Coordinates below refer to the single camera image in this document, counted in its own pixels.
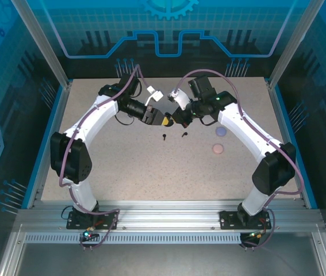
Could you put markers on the purple earbud charging case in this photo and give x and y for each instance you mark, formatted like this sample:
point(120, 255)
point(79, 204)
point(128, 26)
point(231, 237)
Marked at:
point(221, 131)

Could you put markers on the pink earbud charging case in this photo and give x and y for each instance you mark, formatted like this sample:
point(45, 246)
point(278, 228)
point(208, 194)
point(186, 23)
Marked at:
point(217, 148)

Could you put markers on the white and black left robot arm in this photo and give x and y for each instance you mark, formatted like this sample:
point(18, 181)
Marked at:
point(93, 120)

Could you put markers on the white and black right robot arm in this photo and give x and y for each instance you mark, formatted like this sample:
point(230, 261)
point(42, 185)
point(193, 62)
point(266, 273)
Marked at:
point(252, 129)

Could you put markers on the connector board with LEDs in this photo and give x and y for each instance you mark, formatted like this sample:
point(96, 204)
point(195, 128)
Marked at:
point(254, 235)
point(88, 235)

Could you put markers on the aluminium side rail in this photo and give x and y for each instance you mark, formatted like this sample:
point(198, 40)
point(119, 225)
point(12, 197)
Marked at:
point(286, 138)
point(55, 129)

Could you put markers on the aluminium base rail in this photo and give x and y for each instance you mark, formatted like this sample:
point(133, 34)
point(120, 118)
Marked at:
point(165, 212)

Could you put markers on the aluminium frame post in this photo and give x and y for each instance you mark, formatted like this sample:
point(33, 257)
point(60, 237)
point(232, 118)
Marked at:
point(292, 43)
point(40, 43)

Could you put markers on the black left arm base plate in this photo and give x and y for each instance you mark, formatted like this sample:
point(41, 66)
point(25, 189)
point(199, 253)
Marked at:
point(108, 221)

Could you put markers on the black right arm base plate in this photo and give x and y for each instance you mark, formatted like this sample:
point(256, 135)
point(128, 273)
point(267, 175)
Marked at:
point(227, 220)

